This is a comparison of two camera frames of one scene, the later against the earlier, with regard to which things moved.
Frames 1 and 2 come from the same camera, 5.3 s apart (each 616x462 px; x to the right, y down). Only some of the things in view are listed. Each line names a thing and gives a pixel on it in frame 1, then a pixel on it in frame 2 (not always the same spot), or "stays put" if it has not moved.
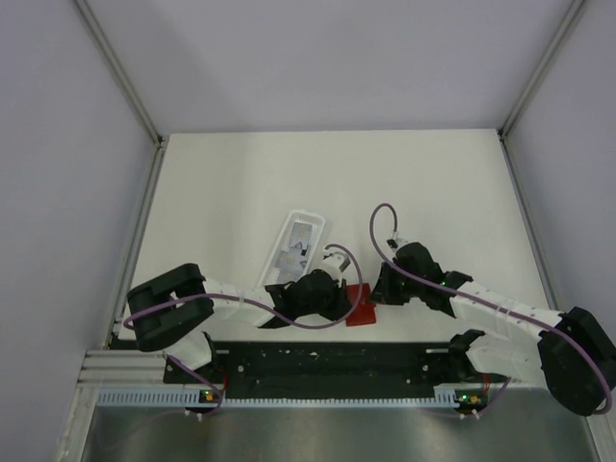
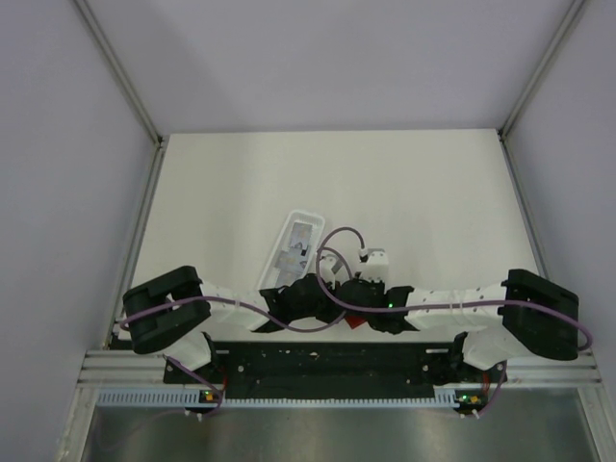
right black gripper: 383,292 -> 379,286
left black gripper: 340,299 stays put
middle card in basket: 300,233 stays put
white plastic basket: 295,250 stays put
